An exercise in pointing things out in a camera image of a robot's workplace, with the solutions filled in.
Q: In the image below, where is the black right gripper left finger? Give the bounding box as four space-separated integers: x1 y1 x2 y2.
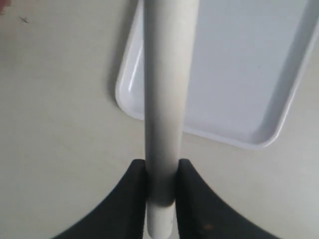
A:
56 159 147 239

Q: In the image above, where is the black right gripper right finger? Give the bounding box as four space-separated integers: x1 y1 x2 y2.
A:
175 159 264 239

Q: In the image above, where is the white drumstick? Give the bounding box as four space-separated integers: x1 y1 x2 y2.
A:
144 0 199 239

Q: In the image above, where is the white plastic tray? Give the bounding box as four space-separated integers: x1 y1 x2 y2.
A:
115 0 319 150

